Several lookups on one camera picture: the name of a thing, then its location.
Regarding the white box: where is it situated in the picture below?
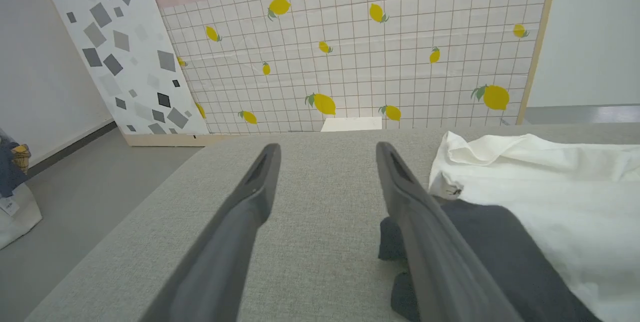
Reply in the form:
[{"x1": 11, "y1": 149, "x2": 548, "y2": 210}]
[{"x1": 320, "y1": 117, "x2": 383, "y2": 132}]

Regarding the lemon print partition panel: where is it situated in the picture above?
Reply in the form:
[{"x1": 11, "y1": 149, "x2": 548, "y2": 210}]
[{"x1": 145, "y1": 0, "x2": 560, "y2": 135}]

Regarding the grey diamond pattern panel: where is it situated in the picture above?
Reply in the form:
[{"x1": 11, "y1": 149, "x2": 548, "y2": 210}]
[{"x1": 34, "y1": 0, "x2": 211, "y2": 147}]

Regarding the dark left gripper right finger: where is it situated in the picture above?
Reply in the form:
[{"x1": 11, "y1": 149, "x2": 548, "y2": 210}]
[{"x1": 375, "y1": 142, "x2": 523, "y2": 322}]

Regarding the white bag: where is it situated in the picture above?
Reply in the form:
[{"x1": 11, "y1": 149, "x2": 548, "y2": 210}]
[{"x1": 0, "y1": 182, "x2": 43, "y2": 250}]

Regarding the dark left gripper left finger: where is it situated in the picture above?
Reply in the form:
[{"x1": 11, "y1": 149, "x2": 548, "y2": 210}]
[{"x1": 140, "y1": 143, "x2": 282, "y2": 322}]

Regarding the dark blue cloth item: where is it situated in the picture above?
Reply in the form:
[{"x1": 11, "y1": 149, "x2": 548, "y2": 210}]
[{"x1": 0, "y1": 130, "x2": 32, "y2": 198}]

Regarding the white and black shirt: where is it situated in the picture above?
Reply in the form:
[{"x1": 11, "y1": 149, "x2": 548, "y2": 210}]
[{"x1": 378, "y1": 131, "x2": 640, "y2": 322}]

